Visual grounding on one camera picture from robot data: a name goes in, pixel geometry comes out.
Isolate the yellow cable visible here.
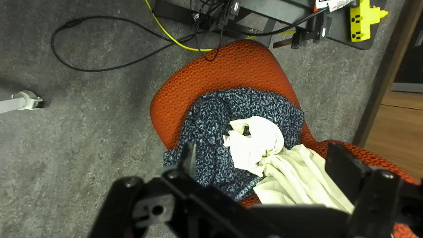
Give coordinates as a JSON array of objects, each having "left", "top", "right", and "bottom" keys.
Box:
[{"left": 144, "top": 0, "right": 296, "bottom": 53}]

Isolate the white paper label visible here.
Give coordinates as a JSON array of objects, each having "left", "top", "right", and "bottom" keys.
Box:
[{"left": 313, "top": 0, "right": 355, "bottom": 13}]

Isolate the black built-in appliance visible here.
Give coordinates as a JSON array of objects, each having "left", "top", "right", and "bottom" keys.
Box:
[{"left": 391, "top": 21, "right": 423, "bottom": 94}]

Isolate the black floor cable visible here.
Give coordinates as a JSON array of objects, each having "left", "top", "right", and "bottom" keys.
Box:
[{"left": 49, "top": 16, "right": 230, "bottom": 73}]

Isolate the wooden cabinet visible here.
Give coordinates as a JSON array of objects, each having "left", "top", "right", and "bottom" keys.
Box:
[{"left": 351, "top": 0, "right": 423, "bottom": 183}]

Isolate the black metal base plate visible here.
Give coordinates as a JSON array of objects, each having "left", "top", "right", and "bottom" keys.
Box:
[{"left": 153, "top": 0, "right": 388, "bottom": 52}]

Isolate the pale yellow blanket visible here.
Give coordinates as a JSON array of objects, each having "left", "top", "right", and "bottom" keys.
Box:
[{"left": 222, "top": 115, "right": 355, "bottom": 216}]

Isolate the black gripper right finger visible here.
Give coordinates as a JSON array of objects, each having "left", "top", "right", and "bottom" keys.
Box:
[{"left": 324, "top": 142, "right": 423, "bottom": 238}]

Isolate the black clamp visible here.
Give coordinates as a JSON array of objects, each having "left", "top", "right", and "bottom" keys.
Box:
[{"left": 272, "top": 12, "right": 333, "bottom": 50}]

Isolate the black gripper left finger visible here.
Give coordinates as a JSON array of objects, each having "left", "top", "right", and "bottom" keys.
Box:
[{"left": 87, "top": 142, "right": 248, "bottom": 238}]

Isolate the blue white patterned cloth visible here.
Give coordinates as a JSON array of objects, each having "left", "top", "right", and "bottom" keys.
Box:
[{"left": 162, "top": 86, "right": 306, "bottom": 204}]

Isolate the yellow-green tool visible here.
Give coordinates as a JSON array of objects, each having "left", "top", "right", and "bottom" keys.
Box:
[{"left": 349, "top": 0, "right": 390, "bottom": 44}]

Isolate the white pole with foot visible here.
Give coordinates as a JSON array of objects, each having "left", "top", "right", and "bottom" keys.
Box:
[{"left": 0, "top": 89, "right": 45, "bottom": 115}]

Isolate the orange fabric office chair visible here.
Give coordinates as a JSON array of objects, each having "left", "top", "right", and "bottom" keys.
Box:
[{"left": 149, "top": 38, "right": 420, "bottom": 238}]

